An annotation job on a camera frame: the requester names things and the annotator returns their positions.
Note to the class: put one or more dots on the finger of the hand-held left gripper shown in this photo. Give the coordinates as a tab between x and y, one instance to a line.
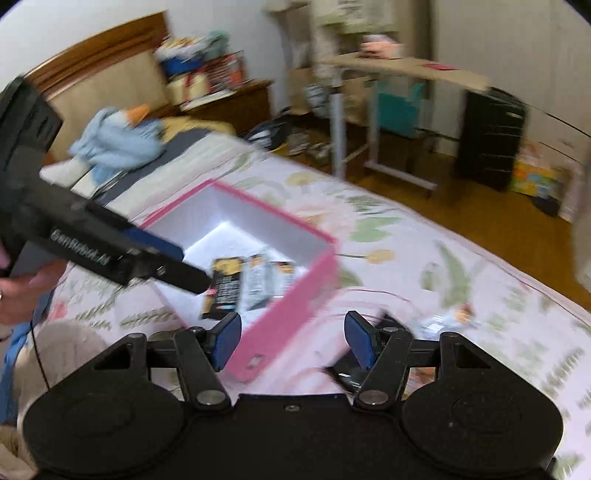
157	242
180	274

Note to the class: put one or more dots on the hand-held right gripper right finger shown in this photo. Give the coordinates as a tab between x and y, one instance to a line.
362	342

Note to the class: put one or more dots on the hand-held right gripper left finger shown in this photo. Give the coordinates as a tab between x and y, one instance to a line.
228	340

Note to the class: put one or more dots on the black yellow snack packet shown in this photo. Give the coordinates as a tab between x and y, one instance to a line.
226	286

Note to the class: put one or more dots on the pink cardboard box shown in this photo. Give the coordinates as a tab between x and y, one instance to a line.
286	332

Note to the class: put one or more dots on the white snack bar packet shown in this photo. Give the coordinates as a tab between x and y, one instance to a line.
445	323

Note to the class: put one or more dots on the person's left hand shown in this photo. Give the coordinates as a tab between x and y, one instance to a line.
27	295

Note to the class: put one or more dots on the grey white snack packet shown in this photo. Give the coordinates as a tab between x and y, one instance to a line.
259	286

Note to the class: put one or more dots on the floral bed sheet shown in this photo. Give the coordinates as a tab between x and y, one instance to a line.
415	258

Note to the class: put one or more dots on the blue plush goose toy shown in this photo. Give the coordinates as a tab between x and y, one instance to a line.
115	143

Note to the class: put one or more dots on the yellow pillow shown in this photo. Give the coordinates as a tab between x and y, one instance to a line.
194	124

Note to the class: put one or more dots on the wooden bed headboard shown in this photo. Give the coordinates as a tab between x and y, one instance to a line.
106	78

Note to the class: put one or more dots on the black bag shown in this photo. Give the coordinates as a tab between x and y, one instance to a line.
270	134

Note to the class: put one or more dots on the brown cardboard box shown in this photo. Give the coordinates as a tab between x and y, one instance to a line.
304	87

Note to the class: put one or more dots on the black flat round object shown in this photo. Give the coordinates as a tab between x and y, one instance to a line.
547	205

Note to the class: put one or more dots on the teal bag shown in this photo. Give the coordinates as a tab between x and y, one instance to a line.
397	110

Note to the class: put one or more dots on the black suitcase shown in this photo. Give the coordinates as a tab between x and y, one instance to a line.
489	138

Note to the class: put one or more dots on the colourful printed box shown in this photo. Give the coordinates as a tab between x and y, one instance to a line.
540	173

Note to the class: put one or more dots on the wooden top standing desk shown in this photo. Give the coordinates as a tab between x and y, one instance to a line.
397	69

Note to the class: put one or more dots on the pink item on desk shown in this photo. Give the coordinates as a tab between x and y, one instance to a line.
381	47

